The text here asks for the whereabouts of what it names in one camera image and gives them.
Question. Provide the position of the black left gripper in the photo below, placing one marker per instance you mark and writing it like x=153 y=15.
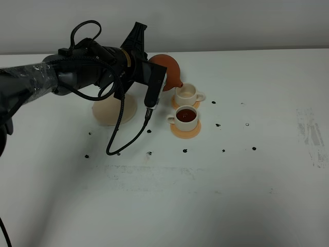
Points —
x=129 y=61

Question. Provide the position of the brown clay teapot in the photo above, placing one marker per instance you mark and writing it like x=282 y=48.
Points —
x=173 y=70

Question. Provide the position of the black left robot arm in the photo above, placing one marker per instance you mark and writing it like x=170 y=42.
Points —
x=87 y=69

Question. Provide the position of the beige round teapot saucer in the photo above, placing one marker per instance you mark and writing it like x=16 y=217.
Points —
x=107 y=111

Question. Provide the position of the far orange coaster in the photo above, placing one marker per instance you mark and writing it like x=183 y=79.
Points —
x=175 y=105

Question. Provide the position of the orange coaster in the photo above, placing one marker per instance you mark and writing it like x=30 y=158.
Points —
x=175 y=105
x=186 y=135

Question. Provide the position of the far white teacup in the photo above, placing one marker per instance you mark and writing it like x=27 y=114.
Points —
x=188 y=95

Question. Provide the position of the white teacup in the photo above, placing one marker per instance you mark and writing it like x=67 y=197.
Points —
x=188 y=95
x=185 y=118

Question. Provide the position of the near white teacup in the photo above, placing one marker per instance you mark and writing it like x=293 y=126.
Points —
x=185 y=118

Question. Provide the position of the near orange coaster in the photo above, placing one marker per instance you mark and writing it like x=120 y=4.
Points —
x=186 y=135

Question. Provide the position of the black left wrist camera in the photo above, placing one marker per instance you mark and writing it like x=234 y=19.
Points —
x=154 y=77

